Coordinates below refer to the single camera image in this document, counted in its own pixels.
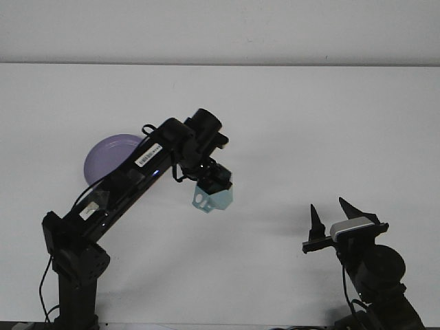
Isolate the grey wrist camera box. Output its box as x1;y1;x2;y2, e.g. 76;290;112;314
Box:
329;217;375;241

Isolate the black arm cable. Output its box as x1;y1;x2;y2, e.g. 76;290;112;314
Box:
339;254;369;314
38;123;188;326

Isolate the pale blue faceted cup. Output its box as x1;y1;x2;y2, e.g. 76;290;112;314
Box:
190;166;235;216

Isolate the lilac round plate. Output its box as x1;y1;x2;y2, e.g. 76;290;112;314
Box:
83;133;144;186

